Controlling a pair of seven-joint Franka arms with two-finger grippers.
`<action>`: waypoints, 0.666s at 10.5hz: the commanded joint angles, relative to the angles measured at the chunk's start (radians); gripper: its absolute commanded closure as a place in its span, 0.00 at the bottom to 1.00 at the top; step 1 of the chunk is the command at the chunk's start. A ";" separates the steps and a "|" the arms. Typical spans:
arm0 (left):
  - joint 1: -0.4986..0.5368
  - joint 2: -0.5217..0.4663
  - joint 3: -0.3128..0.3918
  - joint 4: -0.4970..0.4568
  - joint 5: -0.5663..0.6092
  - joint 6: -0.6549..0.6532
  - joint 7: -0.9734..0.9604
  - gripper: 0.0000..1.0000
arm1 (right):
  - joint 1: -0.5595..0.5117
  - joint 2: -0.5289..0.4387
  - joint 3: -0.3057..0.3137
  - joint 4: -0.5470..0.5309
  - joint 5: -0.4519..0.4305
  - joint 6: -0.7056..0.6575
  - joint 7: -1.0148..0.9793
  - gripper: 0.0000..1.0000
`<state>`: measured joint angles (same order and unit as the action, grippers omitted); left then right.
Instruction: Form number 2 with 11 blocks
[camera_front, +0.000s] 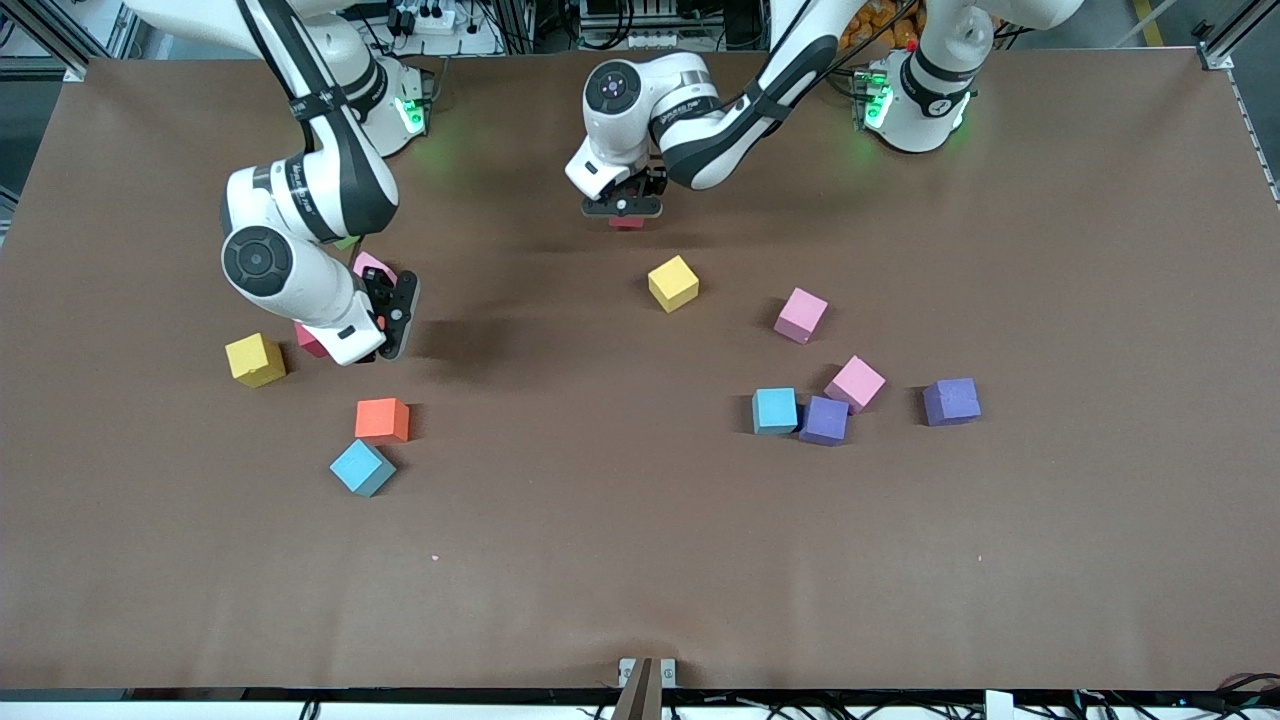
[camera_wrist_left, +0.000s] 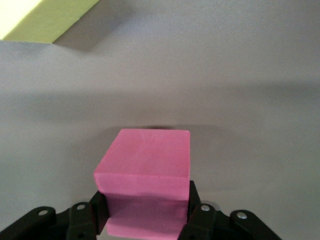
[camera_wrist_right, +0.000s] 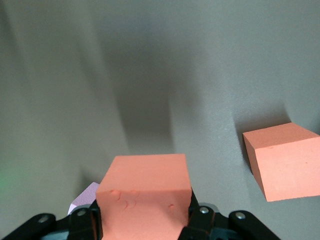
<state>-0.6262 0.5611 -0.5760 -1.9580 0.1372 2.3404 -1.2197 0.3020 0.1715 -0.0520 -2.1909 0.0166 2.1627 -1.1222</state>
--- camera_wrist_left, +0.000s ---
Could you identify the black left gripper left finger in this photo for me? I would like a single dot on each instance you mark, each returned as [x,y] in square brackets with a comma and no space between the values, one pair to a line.
[82,220]

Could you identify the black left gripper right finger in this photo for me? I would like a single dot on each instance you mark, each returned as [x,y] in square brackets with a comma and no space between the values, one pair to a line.
[207,222]

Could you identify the red foam cube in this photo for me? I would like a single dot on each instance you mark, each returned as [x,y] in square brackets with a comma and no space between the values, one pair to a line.
[142,160]

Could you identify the yellow foam cube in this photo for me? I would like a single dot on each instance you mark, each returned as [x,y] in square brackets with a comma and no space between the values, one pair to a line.
[37,25]

